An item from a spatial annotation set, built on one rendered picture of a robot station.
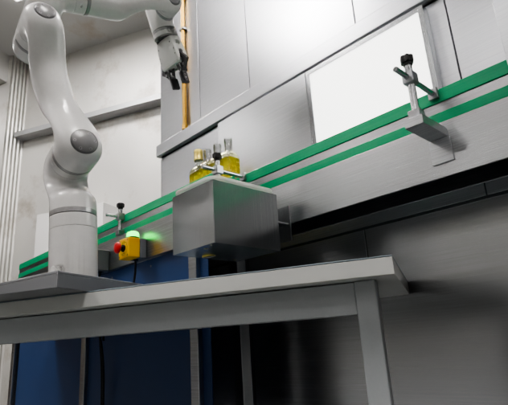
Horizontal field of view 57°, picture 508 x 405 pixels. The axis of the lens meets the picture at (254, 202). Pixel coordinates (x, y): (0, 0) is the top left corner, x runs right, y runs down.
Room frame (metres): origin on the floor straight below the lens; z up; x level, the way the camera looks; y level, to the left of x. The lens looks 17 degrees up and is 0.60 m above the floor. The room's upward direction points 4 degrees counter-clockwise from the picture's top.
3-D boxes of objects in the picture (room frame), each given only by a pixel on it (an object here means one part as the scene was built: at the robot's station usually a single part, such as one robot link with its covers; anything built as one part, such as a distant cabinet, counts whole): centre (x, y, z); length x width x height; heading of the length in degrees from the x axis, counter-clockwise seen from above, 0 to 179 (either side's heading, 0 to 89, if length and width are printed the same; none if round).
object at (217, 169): (1.35, 0.09, 1.12); 0.17 x 0.03 x 0.12; 134
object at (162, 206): (2.00, 0.72, 1.09); 1.75 x 0.01 x 0.08; 44
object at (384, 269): (1.82, 0.25, 0.73); 1.58 x 1.52 x 0.04; 70
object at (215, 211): (1.22, 0.06, 0.92); 0.27 x 0.17 x 0.15; 134
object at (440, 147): (0.90, -0.36, 1.07); 0.17 x 0.05 x 0.23; 134
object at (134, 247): (1.61, 0.43, 0.96); 0.07 x 0.07 x 0.07; 44
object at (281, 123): (1.44, -0.20, 1.32); 0.90 x 0.03 x 0.34; 44
